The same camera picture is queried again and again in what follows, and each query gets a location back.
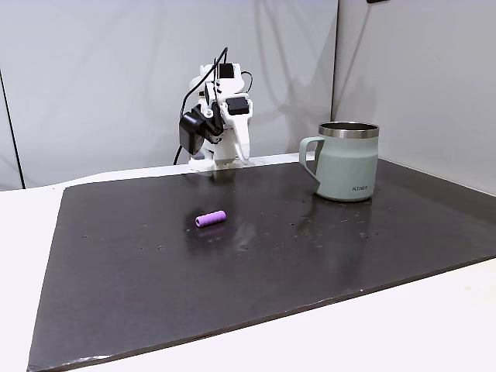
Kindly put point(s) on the purple pen grip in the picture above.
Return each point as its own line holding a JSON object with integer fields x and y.
{"x": 210, "y": 219}

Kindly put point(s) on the pale green mug steel rim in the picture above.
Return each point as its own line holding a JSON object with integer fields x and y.
{"x": 345, "y": 166}

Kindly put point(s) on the black table mat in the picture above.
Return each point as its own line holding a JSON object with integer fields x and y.
{"x": 155, "y": 290}

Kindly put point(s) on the black camera box with mount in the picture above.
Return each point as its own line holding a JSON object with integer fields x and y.
{"x": 191, "y": 131}

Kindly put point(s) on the small black wall fixture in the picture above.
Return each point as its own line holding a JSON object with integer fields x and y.
{"x": 377, "y": 1}

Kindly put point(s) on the thin black wall strip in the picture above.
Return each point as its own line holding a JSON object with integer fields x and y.
{"x": 11, "y": 131}

